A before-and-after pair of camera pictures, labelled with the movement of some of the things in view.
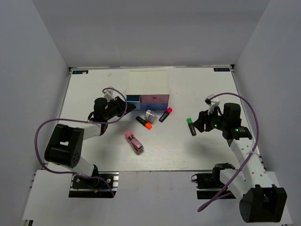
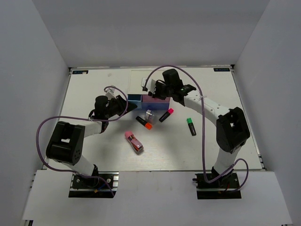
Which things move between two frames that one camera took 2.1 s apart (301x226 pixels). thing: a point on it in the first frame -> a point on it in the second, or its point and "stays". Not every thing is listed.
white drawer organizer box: (147, 82) stays
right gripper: (204, 118) -> (156, 94)
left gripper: (120, 104) stays
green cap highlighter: (191, 126) stays
